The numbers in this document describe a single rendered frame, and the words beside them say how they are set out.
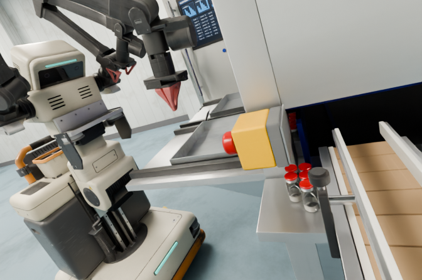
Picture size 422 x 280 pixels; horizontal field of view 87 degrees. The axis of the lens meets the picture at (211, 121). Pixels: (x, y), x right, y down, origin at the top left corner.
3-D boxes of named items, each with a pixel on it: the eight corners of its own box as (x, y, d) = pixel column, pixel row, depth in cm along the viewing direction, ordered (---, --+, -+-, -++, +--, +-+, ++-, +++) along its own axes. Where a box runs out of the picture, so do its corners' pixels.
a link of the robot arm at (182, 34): (139, -1, 53) (125, 9, 47) (184, -14, 50) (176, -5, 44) (159, 47, 61) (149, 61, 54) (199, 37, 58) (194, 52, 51)
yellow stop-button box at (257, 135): (290, 143, 39) (280, 105, 37) (289, 167, 32) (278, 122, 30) (248, 149, 42) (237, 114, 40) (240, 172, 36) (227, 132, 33)
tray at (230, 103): (297, 84, 99) (296, 76, 98) (299, 103, 77) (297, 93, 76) (227, 101, 113) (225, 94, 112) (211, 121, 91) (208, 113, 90)
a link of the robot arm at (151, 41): (146, 30, 57) (135, 31, 52) (171, 24, 55) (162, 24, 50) (154, 58, 59) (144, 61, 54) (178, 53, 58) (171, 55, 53)
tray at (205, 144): (301, 111, 70) (298, 101, 69) (305, 155, 48) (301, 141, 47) (205, 130, 84) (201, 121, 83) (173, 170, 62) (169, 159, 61)
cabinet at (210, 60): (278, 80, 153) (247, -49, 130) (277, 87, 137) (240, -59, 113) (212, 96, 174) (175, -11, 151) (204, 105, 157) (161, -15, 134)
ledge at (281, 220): (345, 181, 40) (343, 172, 39) (366, 245, 29) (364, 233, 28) (267, 186, 46) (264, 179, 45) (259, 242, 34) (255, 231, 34)
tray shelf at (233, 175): (298, 85, 104) (297, 81, 104) (308, 177, 44) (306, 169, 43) (207, 107, 124) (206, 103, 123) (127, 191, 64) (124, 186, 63)
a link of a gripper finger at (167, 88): (177, 114, 58) (167, 79, 54) (154, 116, 60) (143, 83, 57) (188, 105, 64) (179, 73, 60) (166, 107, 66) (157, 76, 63)
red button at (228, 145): (250, 145, 39) (244, 124, 38) (246, 157, 36) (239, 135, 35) (230, 147, 41) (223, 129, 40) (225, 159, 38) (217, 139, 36)
